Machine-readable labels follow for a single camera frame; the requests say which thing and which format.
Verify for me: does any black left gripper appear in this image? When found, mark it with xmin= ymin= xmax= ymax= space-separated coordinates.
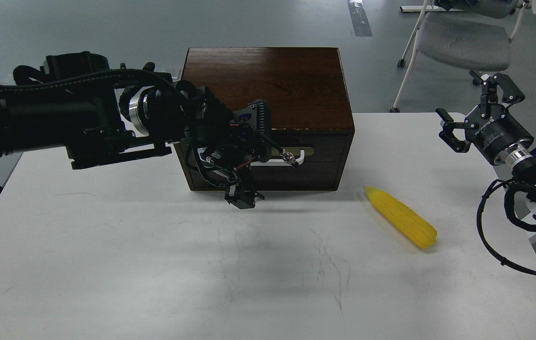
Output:
xmin=186 ymin=86 xmax=300 ymax=210

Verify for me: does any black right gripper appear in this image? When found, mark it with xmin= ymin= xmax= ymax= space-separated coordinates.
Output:
xmin=436 ymin=70 xmax=534 ymax=166

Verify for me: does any wooden drawer with white handle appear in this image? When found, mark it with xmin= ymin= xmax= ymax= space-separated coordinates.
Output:
xmin=181 ymin=131 xmax=347 ymax=191

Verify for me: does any yellow corn cob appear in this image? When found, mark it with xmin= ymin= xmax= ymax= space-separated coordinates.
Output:
xmin=364 ymin=186 xmax=437 ymax=249

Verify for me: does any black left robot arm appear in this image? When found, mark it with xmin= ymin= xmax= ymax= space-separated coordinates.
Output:
xmin=0 ymin=51 xmax=304 ymax=209

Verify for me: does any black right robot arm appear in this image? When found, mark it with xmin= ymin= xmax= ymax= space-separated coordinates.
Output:
xmin=436 ymin=73 xmax=536 ymax=276

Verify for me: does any dark wooden drawer cabinet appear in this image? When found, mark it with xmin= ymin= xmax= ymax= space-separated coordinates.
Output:
xmin=174 ymin=47 xmax=355 ymax=192

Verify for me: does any grey office chair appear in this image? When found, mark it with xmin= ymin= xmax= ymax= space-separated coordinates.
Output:
xmin=389 ymin=0 xmax=536 ymax=112

